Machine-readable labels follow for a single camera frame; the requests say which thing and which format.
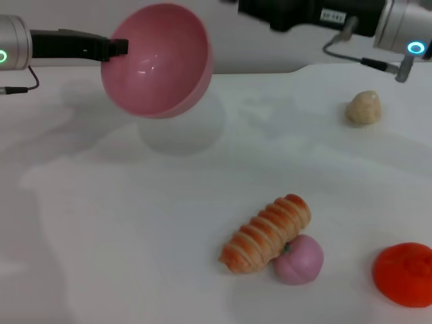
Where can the beige bun toy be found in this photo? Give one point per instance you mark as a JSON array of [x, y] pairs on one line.
[[364, 108]]

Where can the pink plastic bowl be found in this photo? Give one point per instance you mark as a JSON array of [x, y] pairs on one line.
[[158, 67]]

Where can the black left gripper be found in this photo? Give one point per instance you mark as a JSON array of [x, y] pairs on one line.
[[67, 45]]

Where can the orange striped bread roll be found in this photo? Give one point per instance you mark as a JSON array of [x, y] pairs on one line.
[[266, 234]]

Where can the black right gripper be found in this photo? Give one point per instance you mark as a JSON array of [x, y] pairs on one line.
[[303, 13]]

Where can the orange tangerine toy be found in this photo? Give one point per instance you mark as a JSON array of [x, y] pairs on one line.
[[403, 275]]

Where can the pink peach toy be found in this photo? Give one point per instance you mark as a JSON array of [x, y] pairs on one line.
[[300, 261]]

